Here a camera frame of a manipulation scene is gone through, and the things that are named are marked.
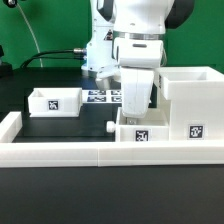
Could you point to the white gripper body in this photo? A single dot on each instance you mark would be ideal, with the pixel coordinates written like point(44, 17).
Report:
point(136, 88)

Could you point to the white front drawer box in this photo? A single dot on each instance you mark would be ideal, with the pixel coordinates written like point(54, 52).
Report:
point(153, 127)

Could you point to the white drawer box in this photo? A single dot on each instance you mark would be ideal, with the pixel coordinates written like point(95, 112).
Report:
point(55, 102)
point(153, 127)

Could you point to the white drawer cabinet frame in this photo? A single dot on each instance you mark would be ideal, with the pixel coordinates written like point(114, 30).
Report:
point(193, 101)

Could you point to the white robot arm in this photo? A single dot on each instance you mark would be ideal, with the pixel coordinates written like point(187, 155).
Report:
point(127, 45)

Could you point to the white rear drawer box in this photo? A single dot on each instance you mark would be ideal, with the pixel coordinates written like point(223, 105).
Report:
point(55, 102)

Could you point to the white fiducial marker sheet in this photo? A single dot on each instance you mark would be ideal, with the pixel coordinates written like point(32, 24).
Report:
point(101, 96)

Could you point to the black device at left edge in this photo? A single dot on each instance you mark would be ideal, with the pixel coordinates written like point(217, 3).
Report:
point(5, 67)

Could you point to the white U-shaped border fence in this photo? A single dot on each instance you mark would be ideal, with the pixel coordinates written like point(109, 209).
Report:
point(99, 154)

